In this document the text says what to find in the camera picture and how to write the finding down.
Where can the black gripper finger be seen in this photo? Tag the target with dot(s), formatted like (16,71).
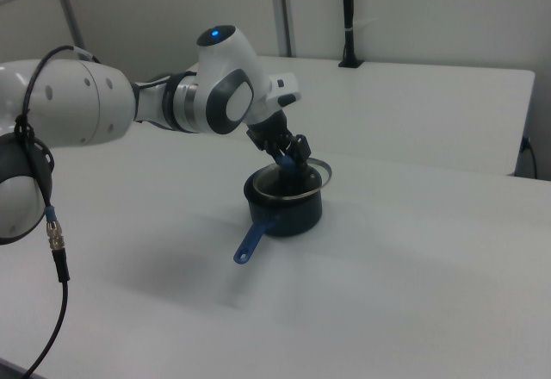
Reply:
(302,148)
(277,158)

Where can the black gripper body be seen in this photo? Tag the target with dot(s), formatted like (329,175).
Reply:
(270,131)

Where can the glass lid with blue knob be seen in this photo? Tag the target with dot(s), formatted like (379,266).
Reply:
(267,182)

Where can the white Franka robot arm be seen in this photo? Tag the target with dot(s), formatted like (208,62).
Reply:
(86,103)

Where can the black clamped pole, white tie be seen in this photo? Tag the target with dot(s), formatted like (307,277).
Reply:
(349,17)

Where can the grey partition frame post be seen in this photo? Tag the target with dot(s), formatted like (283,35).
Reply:
(69,4)
(284,8)

